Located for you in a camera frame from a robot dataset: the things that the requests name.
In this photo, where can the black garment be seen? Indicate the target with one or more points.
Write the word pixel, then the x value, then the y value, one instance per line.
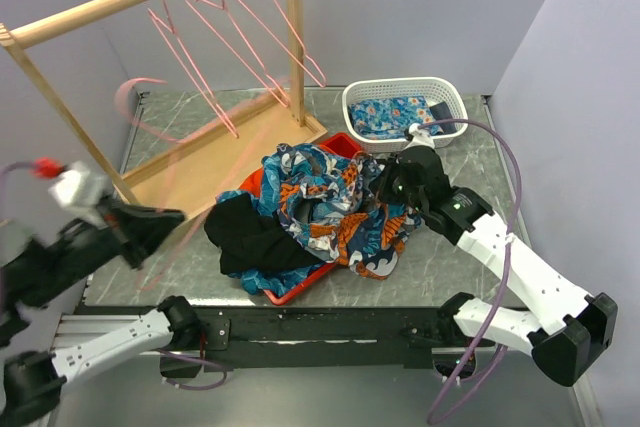
pixel 251 241

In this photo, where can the white plastic basket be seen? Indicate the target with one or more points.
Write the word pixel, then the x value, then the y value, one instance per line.
pixel 433 88

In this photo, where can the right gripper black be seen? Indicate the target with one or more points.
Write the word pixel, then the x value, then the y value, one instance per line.
pixel 380 187

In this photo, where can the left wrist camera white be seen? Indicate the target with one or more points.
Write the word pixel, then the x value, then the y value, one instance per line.
pixel 78 190

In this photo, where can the wooden clothes rack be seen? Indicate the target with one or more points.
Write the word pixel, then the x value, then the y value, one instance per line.
pixel 302 66

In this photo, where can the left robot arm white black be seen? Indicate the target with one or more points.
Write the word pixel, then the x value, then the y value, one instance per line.
pixel 34 381

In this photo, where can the red plastic tray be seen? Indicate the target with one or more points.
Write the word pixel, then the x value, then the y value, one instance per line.
pixel 340 144

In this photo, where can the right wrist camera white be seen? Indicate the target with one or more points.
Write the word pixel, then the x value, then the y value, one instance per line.
pixel 418 136

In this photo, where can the blue floral cloth in basket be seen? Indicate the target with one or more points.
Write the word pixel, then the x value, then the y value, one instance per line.
pixel 383 119

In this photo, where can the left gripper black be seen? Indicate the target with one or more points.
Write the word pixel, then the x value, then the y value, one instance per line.
pixel 130 226

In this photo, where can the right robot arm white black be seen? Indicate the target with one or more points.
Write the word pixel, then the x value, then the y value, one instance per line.
pixel 563 328

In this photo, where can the dark denim cloth in basket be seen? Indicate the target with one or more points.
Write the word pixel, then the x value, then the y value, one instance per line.
pixel 441 111

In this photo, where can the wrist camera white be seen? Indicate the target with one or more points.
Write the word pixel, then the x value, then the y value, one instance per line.
pixel 78 190
pixel 418 136

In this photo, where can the blue floral shorts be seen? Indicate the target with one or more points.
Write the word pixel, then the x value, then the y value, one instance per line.
pixel 253 281

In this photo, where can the orange blue patterned shorts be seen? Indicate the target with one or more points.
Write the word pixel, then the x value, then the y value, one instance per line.
pixel 327 203

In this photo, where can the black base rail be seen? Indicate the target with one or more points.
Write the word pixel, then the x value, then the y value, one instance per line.
pixel 296 337

